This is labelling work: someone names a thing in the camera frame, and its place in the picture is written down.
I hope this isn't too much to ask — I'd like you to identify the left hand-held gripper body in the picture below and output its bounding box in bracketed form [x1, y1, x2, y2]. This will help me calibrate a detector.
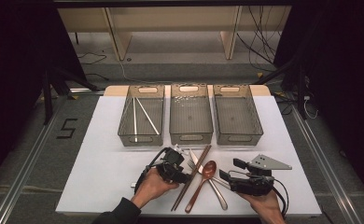
[154, 143, 191, 185]

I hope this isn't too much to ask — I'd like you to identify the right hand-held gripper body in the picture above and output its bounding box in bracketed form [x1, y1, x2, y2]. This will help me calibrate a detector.
[228, 154, 293, 198]

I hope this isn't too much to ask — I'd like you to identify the metal fork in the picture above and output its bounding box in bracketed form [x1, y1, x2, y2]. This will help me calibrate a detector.
[187, 159, 232, 189]

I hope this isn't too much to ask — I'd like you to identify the brown wooden chopstick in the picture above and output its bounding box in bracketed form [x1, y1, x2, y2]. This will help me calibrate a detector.
[170, 144, 210, 212]
[174, 145, 213, 213]

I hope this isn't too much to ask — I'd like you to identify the brown wooden spoon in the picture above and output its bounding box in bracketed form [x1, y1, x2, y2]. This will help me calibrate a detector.
[185, 160, 218, 215]

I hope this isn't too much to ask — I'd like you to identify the metal table knife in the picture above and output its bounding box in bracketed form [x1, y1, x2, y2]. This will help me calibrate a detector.
[189, 148, 229, 211]

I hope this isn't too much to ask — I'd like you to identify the smoky clear plastic bin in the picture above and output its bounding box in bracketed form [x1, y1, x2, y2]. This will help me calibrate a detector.
[169, 83, 215, 146]
[118, 84, 165, 147]
[213, 83, 264, 147]

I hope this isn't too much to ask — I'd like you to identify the white chopstick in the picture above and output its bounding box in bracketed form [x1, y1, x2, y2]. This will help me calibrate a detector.
[135, 97, 161, 135]
[133, 97, 138, 143]

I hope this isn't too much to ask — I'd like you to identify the person's right hand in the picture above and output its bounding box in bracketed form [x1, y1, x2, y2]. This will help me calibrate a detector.
[237, 190, 287, 224]

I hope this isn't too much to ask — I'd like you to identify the person's left hand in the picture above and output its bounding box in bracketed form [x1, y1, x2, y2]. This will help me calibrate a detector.
[131, 167, 180, 209]

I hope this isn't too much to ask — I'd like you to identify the black metal stand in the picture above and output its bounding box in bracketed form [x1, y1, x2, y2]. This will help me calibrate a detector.
[41, 66, 100, 125]
[254, 55, 309, 120]

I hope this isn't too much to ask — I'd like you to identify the black curtain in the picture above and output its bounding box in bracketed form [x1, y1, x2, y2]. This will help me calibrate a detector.
[273, 0, 364, 206]
[0, 0, 88, 190]

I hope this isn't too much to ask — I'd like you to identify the beige wooden desk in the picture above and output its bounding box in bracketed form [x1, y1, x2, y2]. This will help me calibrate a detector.
[57, 6, 291, 62]

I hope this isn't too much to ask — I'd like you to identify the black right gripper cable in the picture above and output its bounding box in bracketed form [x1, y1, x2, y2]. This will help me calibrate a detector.
[272, 178, 290, 218]

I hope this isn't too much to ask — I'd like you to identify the aluminium floor rail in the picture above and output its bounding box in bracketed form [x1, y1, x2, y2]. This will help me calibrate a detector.
[0, 92, 74, 224]
[290, 105, 364, 224]

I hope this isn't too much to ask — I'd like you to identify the white plug with cable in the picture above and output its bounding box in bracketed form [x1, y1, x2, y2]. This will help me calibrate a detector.
[302, 94, 319, 120]

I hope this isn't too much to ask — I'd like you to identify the white floor cable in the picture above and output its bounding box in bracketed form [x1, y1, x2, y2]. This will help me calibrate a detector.
[118, 60, 172, 86]

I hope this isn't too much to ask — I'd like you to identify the black floor cable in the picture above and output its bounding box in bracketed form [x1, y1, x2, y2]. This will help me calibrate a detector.
[77, 51, 108, 65]
[85, 72, 110, 82]

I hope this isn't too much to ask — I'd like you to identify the bundle of black cables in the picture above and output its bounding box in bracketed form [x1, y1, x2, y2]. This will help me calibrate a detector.
[235, 6, 285, 73]

